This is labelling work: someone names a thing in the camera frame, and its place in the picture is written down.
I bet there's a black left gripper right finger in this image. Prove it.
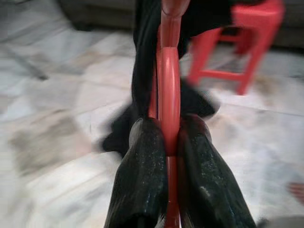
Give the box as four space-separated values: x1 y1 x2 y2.
178 114 257 228

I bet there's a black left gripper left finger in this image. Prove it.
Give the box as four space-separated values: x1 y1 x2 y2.
104 117 169 228

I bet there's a red plastic hanger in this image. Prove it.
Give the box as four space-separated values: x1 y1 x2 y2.
147 0 190 228

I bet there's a black knit garment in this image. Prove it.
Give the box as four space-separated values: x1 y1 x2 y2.
102 0 269 157

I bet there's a red plastic stool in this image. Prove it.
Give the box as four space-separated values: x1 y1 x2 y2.
187 0 286 96

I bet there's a grey fabric sofa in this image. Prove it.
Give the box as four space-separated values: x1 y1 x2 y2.
56 0 304 49

